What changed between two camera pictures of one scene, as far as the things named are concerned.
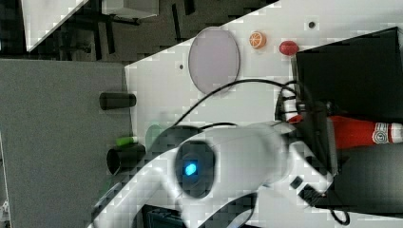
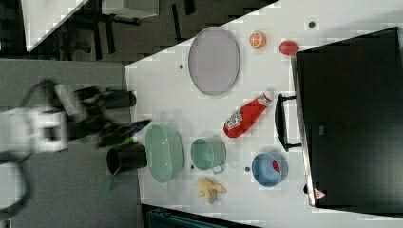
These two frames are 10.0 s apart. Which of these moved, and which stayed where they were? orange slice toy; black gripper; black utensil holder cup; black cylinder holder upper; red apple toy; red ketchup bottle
Moved: red ketchup bottle; black gripper
Stayed: orange slice toy; black cylinder holder upper; red apple toy; black utensil holder cup
